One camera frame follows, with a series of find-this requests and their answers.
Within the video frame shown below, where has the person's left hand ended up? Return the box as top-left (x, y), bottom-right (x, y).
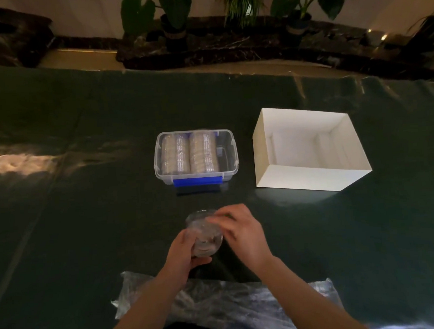
top-left (158, 227), bottom-right (214, 284)

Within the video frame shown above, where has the person's right hand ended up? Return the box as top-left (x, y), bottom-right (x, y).
top-left (206, 202), bottom-right (277, 277)

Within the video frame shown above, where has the clear plastic bag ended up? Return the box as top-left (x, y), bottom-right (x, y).
top-left (110, 258), bottom-right (345, 329)

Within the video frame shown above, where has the clear bin with blue latches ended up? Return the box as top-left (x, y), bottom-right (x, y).
top-left (152, 127), bottom-right (240, 189)

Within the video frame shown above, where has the stack of clear plastic cups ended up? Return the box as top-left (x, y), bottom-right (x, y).
top-left (159, 133), bottom-right (192, 176)
top-left (188, 130), bottom-right (220, 175)

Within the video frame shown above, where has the person's left forearm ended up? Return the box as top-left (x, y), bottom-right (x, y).
top-left (91, 270), bottom-right (193, 329)

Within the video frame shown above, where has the person's right forearm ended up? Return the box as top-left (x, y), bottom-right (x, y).
top-left (257, 250), bottom-right (371, 329)

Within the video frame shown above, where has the white cardboard box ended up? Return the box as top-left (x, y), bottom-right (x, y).
top-left (250, 101), bottom-right (374, 197)

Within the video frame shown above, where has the dark green table cover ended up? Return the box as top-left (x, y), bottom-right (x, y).
top-left (0, 33), bottom-right (434, 329)

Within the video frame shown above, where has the long dark marble planter ledge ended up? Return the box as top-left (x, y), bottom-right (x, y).
top-left (114, 2), bottom-right (434, 101)

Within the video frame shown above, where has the grassy potted plant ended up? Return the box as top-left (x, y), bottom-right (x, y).
top-left (216, 0), bottom-right (266, 29)
top-left (405, 8), bottom-right (434, 49)

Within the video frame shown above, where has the short dark marble ledge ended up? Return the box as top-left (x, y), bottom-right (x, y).
top-left (0, 0), bottom-right (57, 70)

